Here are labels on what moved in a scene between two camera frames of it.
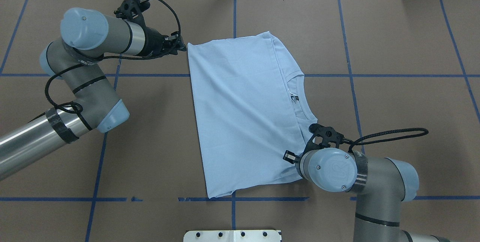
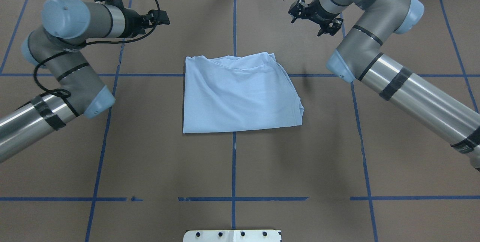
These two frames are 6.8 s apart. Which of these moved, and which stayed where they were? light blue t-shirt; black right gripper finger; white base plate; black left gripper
Moved: black left gripper; light blue t-shirt; black right gripper finger
Stayed: white base plate
